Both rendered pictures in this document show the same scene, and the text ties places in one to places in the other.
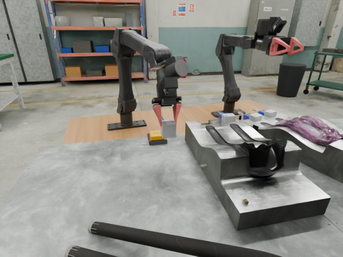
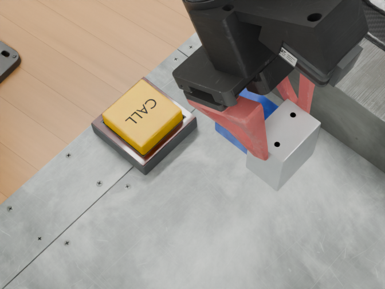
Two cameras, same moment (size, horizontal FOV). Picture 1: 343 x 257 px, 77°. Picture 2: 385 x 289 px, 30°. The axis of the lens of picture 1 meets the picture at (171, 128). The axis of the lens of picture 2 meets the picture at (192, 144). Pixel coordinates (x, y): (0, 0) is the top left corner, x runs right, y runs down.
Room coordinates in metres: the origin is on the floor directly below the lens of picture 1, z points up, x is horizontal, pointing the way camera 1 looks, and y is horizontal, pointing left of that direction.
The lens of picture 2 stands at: (0.49, 0.22, 1.46)
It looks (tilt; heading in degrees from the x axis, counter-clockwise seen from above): 60 degrees down; 331
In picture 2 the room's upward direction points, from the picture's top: 6 degrees counter-clockwise
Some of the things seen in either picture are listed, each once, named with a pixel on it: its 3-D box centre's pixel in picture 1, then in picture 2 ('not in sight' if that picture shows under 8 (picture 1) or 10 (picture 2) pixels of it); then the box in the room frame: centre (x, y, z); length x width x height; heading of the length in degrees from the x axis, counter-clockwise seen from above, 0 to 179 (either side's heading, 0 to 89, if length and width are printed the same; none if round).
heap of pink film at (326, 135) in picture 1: (308, 125); not in sight; (0.81, -0.56, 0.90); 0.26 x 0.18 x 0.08; 29
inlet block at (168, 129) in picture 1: (166, 123); (239, 113); (0.76, 0.02, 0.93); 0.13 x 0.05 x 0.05; 12
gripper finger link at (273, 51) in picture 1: (283, 47); not in sight; (0.88, -0.43, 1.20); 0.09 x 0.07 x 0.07; 17
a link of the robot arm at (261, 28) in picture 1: (261, 33); not in sight; (1.04, -0.40, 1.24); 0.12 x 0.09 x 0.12; 17
